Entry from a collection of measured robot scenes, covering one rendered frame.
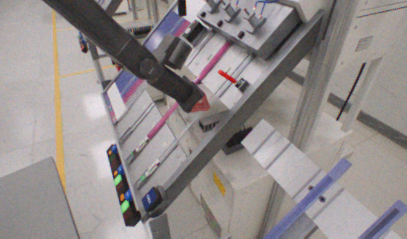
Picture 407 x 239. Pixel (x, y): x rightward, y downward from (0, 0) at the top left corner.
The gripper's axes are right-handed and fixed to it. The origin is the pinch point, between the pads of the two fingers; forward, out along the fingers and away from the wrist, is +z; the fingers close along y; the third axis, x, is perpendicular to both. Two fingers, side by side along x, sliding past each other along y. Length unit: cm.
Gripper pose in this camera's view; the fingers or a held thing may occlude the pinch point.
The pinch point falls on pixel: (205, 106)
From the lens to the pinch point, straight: 67.7
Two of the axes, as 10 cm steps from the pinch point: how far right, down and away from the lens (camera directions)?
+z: 6.1, 3.9, 6.9
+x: -6.4, 7.6, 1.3
